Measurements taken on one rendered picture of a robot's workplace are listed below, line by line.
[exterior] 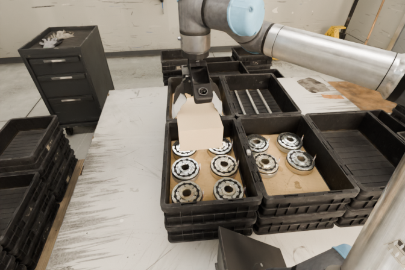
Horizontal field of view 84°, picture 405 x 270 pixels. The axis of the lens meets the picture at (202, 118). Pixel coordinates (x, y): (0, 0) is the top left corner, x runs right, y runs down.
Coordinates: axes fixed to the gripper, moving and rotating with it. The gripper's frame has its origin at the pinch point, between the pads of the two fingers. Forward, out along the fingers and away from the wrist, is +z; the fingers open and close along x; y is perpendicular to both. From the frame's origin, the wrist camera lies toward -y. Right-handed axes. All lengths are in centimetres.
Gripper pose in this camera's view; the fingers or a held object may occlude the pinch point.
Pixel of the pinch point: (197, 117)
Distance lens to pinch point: 67.2
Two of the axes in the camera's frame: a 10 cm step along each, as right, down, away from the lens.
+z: 0.0, 8.0, 6.0
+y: -1.4, -5.9, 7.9
